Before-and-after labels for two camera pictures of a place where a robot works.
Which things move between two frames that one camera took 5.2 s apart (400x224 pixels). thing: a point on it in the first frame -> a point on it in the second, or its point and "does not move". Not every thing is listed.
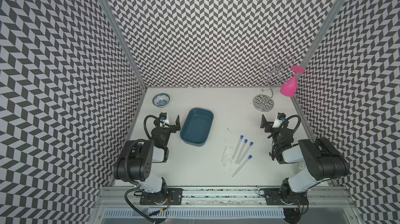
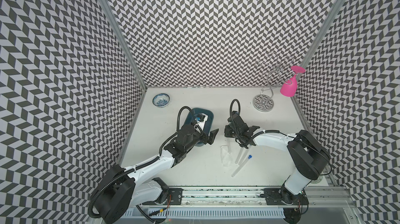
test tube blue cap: (246, 151) does not move
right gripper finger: (263, 122) -> (228, 132)
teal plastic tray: (196, 126) does not move
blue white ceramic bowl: (161, 100) does not move
